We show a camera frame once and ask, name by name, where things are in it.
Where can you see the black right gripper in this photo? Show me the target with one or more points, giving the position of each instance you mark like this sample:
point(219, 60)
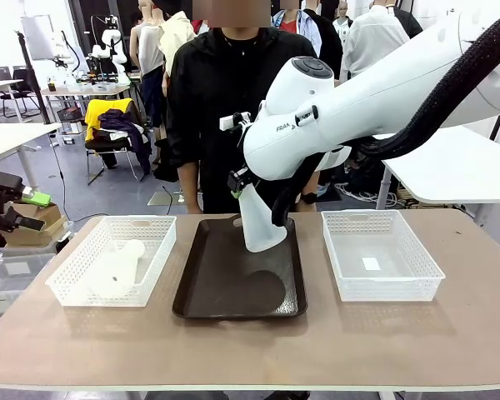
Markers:
point(248, 176)

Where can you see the white conical flask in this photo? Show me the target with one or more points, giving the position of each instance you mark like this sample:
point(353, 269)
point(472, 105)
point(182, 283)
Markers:
point(116, 271)
point(258, 225)

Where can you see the person's left forearm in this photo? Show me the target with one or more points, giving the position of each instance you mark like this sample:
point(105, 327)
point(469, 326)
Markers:
point(313, 185)

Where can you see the person's right forearm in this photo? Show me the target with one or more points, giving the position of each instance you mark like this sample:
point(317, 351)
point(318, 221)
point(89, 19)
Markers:
point(188, 179)

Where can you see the person's right hand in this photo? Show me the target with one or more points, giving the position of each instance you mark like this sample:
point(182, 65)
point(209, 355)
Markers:
point(191, 205)

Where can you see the person's left hand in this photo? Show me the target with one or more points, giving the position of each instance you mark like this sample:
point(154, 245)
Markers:
point(307, 207)

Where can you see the brown cardboard box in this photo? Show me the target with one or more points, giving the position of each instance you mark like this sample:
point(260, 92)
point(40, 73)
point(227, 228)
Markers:
point(46, 221)

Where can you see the clear plastic storage bin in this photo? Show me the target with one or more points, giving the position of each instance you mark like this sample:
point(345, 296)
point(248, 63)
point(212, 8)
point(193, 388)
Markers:
point(12, 266)

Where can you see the black wrist watch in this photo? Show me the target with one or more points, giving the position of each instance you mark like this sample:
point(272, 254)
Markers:
point(309, 198)

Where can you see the person's black jacket torso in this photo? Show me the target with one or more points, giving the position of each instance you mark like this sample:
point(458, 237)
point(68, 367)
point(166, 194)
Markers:
point(208, 104)

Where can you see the dark brown plastic tray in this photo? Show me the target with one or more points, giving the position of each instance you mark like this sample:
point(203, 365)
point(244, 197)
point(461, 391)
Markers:
point(216, 275)

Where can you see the white perforated plastic basket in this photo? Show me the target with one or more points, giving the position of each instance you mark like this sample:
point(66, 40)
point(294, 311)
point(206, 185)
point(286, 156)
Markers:
point(383, 287)
point(108, 293)

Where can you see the yellow cloth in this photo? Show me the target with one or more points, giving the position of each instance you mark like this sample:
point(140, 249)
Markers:
point(95, 112)

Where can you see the dark purple cloth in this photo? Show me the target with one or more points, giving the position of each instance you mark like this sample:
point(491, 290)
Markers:
point(129, 125)

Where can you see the black office chair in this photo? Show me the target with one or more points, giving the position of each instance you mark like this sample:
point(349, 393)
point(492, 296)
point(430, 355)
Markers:
point(12, 87)

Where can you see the black tripod stand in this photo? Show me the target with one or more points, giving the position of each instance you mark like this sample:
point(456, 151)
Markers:
point(33, 79)

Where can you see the cluttered background table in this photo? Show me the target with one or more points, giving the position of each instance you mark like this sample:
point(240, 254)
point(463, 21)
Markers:
point(83, 88)

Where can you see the mannequin in cream jacket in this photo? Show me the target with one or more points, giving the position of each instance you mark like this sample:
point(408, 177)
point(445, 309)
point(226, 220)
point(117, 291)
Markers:
point(177, 37)

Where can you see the white paper label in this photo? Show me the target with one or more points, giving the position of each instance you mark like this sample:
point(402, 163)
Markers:
point(371, 263)

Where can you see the mannequin in white tank top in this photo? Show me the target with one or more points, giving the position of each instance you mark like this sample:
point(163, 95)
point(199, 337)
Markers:
point(149, 50)

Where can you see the mannequin in blue jacket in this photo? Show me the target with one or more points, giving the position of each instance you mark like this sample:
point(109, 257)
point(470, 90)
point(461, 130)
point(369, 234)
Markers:
point(293, 25)

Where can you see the white light panel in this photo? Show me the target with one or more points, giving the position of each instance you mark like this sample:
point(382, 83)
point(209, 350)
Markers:
point(37, 37)

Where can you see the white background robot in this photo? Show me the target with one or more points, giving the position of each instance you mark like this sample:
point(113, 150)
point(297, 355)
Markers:
point(108, 41)

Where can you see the mannequin in white shirt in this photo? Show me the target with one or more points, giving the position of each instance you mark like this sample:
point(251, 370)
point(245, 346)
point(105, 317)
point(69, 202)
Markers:
point(371, 37)

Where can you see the black slanted pole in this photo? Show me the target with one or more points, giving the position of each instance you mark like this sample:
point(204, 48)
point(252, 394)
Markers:
point(496, 127)

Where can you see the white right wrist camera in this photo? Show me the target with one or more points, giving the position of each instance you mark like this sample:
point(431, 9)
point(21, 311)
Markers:
point(229, 122)

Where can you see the metal frame chair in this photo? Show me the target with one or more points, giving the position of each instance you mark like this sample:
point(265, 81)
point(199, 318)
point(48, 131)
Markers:
point(112, 148)

